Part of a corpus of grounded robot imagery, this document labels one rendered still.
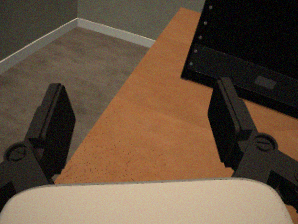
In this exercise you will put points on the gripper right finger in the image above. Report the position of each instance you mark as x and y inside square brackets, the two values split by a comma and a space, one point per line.
[240, 143]

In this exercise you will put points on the black server rack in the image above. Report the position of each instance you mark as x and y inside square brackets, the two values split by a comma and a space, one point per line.
[255, 44]

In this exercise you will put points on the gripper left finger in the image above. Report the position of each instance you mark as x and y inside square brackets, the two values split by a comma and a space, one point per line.
[45, 147]

